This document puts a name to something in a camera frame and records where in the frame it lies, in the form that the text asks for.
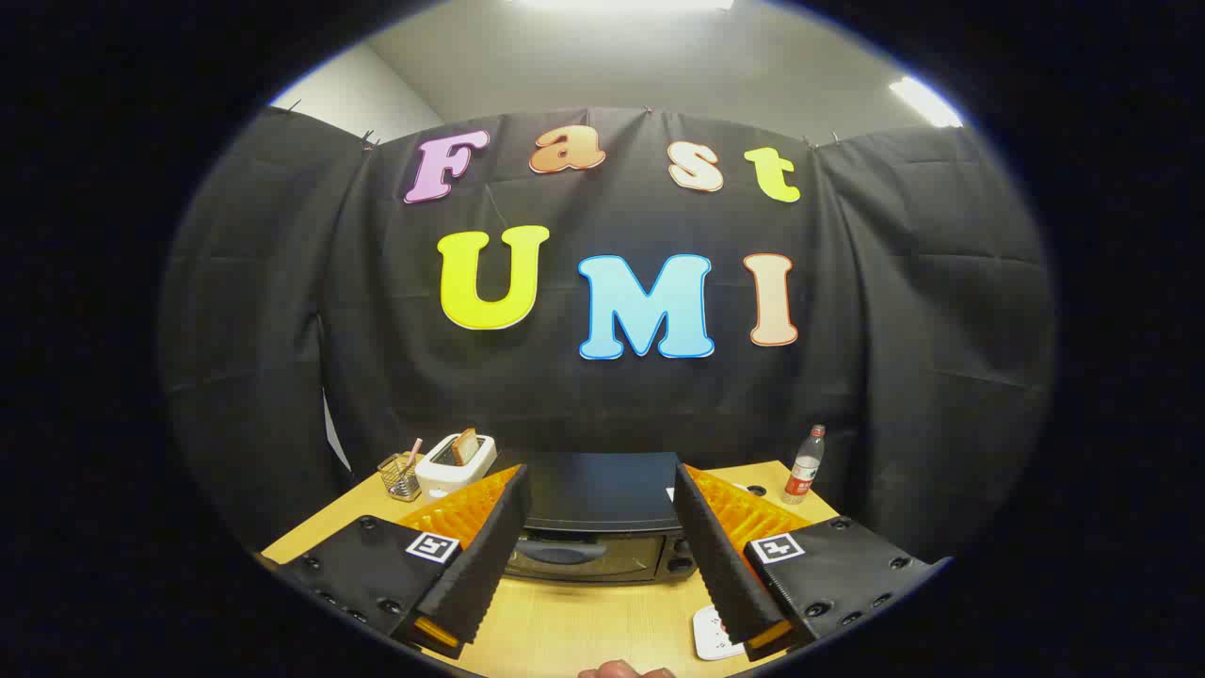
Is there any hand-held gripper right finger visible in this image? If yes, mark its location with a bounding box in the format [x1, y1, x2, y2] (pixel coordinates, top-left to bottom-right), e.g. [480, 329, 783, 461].
[673, 463, 952, 660]

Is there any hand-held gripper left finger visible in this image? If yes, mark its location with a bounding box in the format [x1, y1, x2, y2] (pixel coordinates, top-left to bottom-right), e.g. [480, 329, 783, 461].
[273, 463, 533, 660]

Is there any white square plate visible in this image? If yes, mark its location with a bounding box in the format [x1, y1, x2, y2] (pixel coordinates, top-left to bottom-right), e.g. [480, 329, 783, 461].
[692, 605, 749, 662]

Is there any black toaster oven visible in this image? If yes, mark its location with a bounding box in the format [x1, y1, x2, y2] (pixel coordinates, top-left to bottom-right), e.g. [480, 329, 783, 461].
[504, 452, 702, 585]

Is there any white bread toaster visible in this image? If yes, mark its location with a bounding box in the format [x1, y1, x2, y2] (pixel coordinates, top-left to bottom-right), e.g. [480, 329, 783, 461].
[415, 433, 498, 500]

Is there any red label water bottle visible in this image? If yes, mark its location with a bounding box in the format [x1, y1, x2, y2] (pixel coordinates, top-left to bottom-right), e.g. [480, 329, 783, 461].
[783, 425, 827, 505]

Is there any metal wire basket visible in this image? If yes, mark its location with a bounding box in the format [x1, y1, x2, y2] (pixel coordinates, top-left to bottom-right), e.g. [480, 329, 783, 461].
[378, 453, 422, 501]

